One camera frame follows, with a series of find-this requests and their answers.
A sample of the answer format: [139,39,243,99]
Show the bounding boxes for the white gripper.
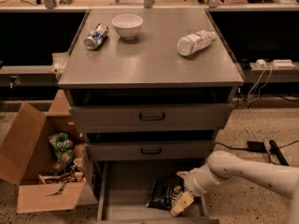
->
[170,165,224,217]

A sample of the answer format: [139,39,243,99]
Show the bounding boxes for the blue chip bag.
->
[146,176,184,211]

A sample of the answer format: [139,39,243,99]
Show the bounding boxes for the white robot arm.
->
[170,150,299,224]

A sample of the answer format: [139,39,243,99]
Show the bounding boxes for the middle grey drawer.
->
[85,140,215,161]

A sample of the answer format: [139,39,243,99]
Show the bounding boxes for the bottom grey open drawer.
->
[97,160,220,224]

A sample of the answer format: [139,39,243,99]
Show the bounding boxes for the grey drawer cabinet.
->
[57,7,245,224]

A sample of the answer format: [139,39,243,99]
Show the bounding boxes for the top grey drawer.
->
[69,104,233,133]

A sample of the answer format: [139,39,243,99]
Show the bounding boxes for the green snack bag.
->
[48,133,74,164]

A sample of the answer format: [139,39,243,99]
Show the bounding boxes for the black power adapter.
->
[247,141,266,153]

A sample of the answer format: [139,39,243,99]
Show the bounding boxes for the black bar on floor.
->
[269,140,289,166]

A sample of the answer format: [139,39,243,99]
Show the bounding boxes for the brown snack pack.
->
[38,172,84,184]

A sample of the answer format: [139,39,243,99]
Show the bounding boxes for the clear plastic water bottle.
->
[177,30,216,56]

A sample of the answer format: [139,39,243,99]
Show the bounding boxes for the white plug adapter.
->
[255,59,266,68]

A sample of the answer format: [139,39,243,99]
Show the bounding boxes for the white power strip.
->
[272,60,294,68]

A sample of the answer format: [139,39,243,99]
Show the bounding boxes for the brown cardboard box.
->
[0,91,95,214]

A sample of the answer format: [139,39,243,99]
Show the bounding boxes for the white bowl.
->
[111,14,143,40]

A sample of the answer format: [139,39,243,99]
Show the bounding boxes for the silver blue soda can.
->
[84,23,109,50]

